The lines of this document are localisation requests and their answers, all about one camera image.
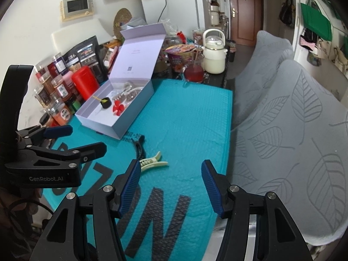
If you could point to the white kettle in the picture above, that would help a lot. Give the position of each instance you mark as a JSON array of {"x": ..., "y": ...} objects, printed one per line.
[{"x": 214, "y": 59}]

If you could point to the brown door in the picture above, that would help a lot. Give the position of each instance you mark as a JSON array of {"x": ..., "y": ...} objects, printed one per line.
[{"x": 244, "y": 13}]

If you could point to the teal table mat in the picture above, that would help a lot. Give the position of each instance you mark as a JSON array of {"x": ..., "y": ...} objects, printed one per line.
[{"x": 185, "y": 119}]

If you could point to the white fridge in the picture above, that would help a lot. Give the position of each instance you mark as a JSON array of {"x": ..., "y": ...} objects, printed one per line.
[{"x": 185, "y": 11}]

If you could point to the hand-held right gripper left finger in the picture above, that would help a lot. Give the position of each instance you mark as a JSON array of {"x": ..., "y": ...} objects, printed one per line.
[{"x": 130, "y": 187}]

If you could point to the group of spice jars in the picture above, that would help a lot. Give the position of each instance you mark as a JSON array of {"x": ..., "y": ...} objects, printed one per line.
[{"x": 58, "y": 87}]

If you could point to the white gift box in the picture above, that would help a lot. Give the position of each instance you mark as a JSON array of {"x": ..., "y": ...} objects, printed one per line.
[{"x": 136, "y": 59}]

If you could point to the pink bottle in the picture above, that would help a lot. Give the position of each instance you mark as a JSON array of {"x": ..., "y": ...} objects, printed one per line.
[{"x": 68, "y": 78}]

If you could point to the woven fan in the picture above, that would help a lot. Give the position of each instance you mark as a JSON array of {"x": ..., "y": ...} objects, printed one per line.
[{"x": 121, "y": 19}]

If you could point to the wall control panel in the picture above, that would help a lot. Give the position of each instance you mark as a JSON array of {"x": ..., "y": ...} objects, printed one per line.
[{"x": 77, "y": 6}]

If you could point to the yellow plastic pick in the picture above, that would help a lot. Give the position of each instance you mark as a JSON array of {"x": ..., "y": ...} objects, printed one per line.
[{"x": 96, "y": 98}]

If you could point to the black handbag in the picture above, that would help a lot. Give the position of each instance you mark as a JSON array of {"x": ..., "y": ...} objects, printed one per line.
[{"x": 286, "y": 13}]

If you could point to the instant noodle cup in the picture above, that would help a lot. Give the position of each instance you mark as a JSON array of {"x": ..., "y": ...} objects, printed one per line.
[{"x": 176, "y": 57}]

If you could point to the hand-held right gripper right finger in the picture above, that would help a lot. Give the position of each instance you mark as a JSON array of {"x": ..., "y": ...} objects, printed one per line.
[{"x": 213, "y": 187}]

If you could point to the silver metal hair clip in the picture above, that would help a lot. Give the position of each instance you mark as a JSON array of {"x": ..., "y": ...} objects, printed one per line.
[{"x": 133, "y": 93}]

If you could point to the glass mug with red drink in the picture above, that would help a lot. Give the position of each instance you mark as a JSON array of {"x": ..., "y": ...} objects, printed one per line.
[{"x": 194, "y": 74}]

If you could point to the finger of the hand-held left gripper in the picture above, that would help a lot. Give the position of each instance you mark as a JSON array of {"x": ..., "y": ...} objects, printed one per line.
[
  {"x": 58, "y": 131},
  {"x": 89, "y": 149}
]

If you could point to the white ceramic jar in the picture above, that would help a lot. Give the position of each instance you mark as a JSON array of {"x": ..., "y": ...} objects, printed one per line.
[{"x": 214, "y": 16}]

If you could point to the dark tumbler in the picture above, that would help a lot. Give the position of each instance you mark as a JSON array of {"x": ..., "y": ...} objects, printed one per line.
[{"x": 232, "y": 51}]

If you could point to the green tote bag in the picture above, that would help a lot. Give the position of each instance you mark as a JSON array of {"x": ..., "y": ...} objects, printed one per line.
[{"x": 316, "y": 23}]

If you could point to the white foam board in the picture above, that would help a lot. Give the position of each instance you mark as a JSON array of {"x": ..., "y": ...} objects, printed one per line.
[{"x": 81, "y": 32}]

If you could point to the cream hair clip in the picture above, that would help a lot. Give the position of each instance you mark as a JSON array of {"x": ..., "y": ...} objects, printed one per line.
[{"x": 152, "y": 164}]

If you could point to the black snack bag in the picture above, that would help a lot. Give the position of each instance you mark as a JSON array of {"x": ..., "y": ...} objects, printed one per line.
[{"x": 87, "y": 51}]

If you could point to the grey leaf-patterned sofa cover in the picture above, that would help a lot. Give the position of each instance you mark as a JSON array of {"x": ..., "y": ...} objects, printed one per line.
[{"x": 285, "y": 114}]

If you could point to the red canister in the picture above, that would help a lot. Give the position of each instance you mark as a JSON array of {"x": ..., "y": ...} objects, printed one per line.
[{"x": 84, "y": 83}]

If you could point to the black hair clip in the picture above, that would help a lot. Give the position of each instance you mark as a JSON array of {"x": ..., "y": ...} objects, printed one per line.
[{"x": 140, "y": 146}]

